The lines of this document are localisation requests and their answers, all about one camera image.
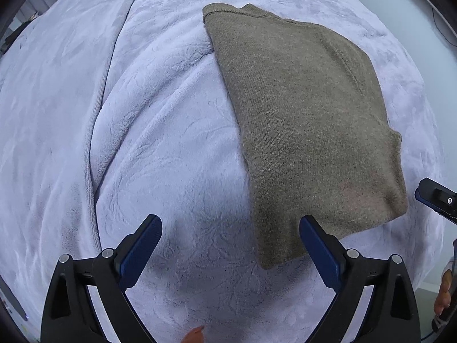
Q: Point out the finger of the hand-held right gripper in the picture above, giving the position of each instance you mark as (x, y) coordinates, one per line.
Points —
(437, 196)

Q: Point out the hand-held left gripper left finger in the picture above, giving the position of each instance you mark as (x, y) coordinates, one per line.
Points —
(139, 253)

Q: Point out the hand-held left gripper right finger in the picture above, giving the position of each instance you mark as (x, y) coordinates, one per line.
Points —
(323, 253)

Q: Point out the olive knit sweater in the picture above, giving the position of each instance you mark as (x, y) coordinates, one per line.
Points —
(307, 114)

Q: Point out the person's right hand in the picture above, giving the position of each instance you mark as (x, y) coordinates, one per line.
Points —
(443, 293)

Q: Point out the person's left hand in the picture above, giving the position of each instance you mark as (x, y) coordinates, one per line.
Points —
(192, 336)

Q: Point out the lavender plush blanket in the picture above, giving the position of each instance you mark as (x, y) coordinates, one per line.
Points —
(142, 114)

